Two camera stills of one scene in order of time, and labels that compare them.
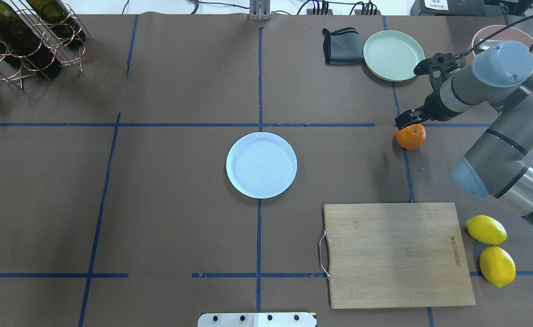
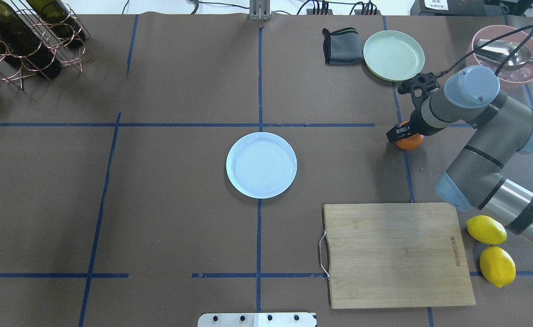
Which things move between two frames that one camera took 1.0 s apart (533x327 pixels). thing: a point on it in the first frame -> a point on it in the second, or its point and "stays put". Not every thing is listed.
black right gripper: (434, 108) -> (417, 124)
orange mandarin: (411, 137) stays put
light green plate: (392, 56) stays put
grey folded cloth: (343, 47) stays put
